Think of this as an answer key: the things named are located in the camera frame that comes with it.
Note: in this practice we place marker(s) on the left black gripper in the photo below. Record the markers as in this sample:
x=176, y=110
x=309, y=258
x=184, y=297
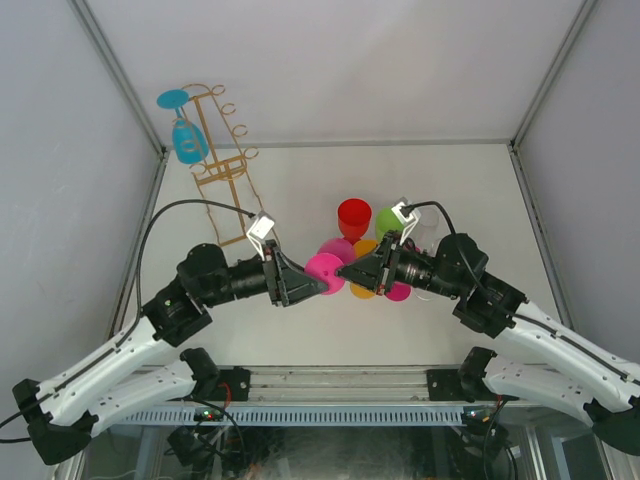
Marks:
x=287, y=282

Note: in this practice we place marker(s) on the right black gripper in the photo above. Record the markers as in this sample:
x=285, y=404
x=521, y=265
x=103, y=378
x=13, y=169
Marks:
x=374, y=271

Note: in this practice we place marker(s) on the orange plastic wine glass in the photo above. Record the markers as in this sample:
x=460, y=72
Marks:
x=361, y=248

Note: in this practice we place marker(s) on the magenta wine glass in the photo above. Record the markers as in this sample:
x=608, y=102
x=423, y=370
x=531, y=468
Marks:
x=332, y=255
x=392, y=288

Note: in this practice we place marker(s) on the green plastic wine glass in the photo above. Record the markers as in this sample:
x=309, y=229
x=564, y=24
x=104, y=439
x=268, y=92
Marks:
x=386, y=221

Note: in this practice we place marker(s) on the red plastic wine glass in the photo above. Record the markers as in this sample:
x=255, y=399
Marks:
x=354, y=216

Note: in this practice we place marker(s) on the cyan plastic wine glass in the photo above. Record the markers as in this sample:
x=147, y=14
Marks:
x=188, y=140

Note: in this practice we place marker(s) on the clear wine glass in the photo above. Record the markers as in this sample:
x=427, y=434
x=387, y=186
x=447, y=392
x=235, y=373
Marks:
x=423, y=297
x=425, y=232

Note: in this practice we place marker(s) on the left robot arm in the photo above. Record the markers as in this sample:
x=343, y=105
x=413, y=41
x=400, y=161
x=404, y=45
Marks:
x=147, y=363

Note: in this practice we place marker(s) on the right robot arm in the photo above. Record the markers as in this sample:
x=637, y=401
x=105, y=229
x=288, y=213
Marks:
x=534, y=357

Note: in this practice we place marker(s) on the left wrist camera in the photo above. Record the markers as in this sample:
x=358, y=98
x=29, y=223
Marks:
x=257, y=233

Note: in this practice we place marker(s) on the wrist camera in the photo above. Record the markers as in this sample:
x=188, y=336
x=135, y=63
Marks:
x=257, y=233
x=407, y=215

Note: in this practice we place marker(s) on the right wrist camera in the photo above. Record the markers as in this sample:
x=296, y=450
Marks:
x=407, y=215

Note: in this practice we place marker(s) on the gold wire glass rack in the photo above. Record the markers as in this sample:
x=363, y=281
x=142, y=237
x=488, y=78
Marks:
x=224, y=175

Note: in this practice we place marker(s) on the aluminium mounting rail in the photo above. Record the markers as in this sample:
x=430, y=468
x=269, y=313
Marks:
x=329, y=385

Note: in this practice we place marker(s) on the left black base bracket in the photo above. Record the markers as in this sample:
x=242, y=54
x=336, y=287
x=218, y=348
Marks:
x=233, y=385

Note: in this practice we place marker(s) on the black base bracket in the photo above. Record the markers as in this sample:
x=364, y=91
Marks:
x=444, y=385
x=233, y=385

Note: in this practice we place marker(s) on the right black base bracket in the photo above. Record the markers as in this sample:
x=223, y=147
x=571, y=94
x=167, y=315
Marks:
x=444, y=385

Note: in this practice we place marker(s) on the blue slotted cable duct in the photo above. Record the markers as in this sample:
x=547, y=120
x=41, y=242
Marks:
x=300, y=416

